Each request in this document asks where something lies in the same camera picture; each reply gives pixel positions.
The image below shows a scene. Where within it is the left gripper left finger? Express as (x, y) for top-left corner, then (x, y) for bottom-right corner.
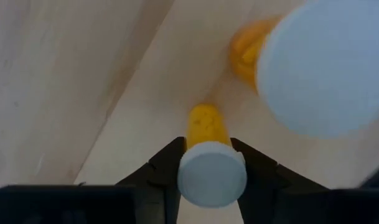
(0, 136), (187, 224)

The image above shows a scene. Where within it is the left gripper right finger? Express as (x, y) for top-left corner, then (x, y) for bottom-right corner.
(231, 138), (379, 224)

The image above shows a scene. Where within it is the small orange pill bottle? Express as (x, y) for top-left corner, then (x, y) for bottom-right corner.
(176, 103), (248, 208)

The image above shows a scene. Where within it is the large orange pill bottle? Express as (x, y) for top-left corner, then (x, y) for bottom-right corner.
(228, 0), (379, 139)

